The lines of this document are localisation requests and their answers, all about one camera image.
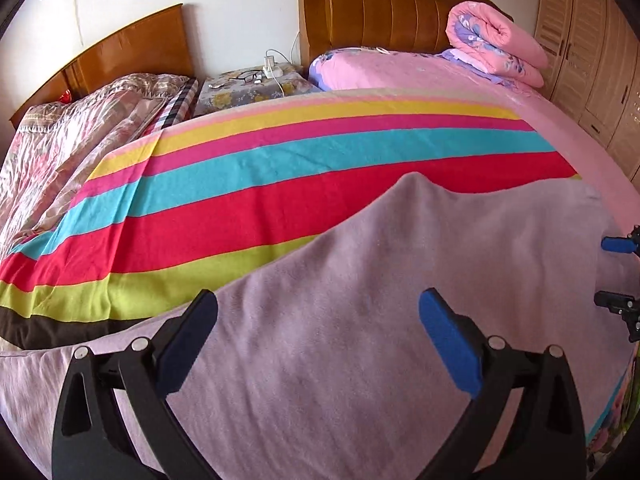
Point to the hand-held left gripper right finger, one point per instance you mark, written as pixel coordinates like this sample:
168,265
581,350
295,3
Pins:
450,345

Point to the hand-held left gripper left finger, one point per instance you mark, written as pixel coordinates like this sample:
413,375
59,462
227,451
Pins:
187,345

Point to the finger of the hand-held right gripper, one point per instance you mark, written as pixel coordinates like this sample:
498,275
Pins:
615,301
617,245

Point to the mauve fleece towel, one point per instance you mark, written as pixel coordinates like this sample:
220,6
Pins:
350,285

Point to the floral patterned cloth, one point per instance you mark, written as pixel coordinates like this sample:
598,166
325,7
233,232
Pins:
607,425

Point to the light wooden wardrobe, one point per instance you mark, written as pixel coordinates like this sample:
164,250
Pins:
590,60

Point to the striped colourful blanket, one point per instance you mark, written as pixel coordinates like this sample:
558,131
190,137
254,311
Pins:
300,170

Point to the plaid bed sheet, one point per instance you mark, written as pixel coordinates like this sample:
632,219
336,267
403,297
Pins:
177,105

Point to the pink bed sheet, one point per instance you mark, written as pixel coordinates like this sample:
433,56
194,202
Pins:
450,72

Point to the rolled pink floral quilt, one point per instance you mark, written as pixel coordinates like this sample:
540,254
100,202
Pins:
500,35

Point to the purple floral pillow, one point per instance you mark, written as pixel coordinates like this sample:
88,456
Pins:
452,56

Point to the cloth-covered nightstand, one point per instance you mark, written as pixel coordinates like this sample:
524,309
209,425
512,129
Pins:
250,97

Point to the black eyeglasses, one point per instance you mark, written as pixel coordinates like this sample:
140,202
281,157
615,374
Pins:
248,78

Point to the white power strip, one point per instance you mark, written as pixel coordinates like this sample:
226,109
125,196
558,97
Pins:
272,72

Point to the plain wooden headboard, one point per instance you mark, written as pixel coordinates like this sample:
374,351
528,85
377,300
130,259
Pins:
135,50

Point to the padded wooden headboard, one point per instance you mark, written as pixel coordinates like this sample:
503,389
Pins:
380,10

